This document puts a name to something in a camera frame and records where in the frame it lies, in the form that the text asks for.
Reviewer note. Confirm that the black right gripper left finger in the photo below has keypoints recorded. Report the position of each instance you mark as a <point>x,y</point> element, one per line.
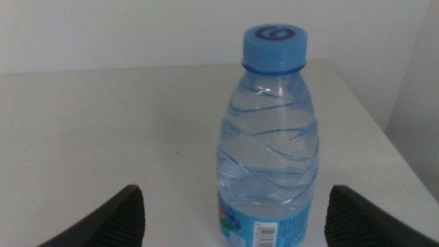
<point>113,223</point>

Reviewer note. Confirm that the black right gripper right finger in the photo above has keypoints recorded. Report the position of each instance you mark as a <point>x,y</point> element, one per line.
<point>353,223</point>

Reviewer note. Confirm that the clear water bottle blue cap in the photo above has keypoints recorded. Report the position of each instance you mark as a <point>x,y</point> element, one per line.
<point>271,154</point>

